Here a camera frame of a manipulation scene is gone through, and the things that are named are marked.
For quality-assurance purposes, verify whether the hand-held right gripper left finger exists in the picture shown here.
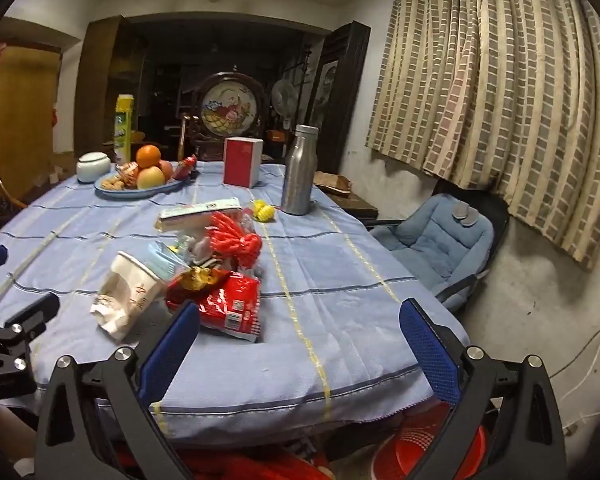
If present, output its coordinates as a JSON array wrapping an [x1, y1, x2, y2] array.
[[32, 301, 202, 480]]

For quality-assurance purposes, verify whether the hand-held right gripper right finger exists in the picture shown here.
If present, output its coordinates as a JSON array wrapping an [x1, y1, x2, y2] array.
[[399, 298, 568, 480]]

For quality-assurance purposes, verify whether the crushed white paper cup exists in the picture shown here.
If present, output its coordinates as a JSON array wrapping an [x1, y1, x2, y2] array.
[[90, 251, 167, 343]]

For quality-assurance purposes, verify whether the red plastic basket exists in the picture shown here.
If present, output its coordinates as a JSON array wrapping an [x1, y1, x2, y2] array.
[[370, 402, 491, 480]]

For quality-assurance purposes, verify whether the red mesh net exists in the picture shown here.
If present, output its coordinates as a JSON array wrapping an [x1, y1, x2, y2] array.
[[205, 211, 263, 271]]

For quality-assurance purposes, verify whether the gold foil wrapper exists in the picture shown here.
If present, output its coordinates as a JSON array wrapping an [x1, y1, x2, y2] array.
[[177, 265, 231, 293]]

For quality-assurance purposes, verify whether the blue plastic packet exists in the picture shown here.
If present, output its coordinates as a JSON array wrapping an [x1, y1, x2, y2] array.
[[147, 240, 191, 281]]

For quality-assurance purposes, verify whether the light blue checked tablecloth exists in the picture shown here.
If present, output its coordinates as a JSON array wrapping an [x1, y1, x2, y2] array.
[[0, 160, 471, 448]]

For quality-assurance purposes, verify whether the blue cushioned office chair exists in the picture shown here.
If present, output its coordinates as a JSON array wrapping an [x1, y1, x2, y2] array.
[[369, 180, 511, 311]]

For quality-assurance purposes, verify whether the white ceramic jar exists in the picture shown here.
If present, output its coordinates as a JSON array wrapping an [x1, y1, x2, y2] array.
[[76, 152, 112, 184]]

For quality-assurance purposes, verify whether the pile of walnuts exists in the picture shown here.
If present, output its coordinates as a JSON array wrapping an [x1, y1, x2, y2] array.
[[100, 162, 140, 192]]

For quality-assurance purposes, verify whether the blue oval plate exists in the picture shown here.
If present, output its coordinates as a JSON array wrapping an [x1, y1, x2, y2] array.
[[94, 172, 187, 202]]

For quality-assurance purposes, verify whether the dark side table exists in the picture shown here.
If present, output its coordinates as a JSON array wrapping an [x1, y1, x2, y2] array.
[[325, 190, 381, 223]]

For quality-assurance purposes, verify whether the yellow apple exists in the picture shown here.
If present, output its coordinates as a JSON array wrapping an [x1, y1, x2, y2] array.
[[136, 165, 166, 191]]

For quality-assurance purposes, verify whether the small red snack packet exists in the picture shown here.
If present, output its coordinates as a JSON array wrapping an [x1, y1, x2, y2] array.
[[172, 155, 198, 181]]

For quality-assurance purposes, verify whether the yellow and green can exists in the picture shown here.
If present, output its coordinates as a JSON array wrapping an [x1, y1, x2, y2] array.
[[114, 93, 136, 166]]

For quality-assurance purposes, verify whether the orange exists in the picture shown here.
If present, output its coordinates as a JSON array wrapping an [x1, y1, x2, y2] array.
[[135, 144, 162, 169]]

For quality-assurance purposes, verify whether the wooden tray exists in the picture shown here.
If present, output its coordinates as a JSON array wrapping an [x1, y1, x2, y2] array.
[[312, 170, 353, 196]]

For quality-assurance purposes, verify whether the red and white box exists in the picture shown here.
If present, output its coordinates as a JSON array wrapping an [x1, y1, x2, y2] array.
[[223, 136, 265, 189]]

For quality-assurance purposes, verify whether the brown wooden cabinet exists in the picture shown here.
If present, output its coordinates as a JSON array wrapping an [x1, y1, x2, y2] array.
[[75, 15, 146, 156]]

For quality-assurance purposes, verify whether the stainless steel bottle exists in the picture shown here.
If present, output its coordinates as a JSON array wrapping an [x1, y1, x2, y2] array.
[[280, 124, 320, 216]]

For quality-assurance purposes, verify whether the round embroidered table screen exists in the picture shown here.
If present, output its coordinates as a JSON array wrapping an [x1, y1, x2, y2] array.
[[187, 71, 271, 161]]

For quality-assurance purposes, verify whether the dark wooden cabinet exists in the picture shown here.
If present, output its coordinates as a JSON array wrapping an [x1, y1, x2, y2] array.
[[300, 21, 371, 173]]

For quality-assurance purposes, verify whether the white electric fan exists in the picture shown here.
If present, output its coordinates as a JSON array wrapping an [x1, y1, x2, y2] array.
[[270, 79, 298, 116]]

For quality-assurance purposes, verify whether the beige checked curtain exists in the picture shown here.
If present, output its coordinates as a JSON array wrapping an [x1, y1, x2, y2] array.
[[365, 0, 600, 271]]

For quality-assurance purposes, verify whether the white cable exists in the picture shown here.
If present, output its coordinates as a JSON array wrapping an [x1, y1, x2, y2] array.
[[550, 305, 600, 431]]

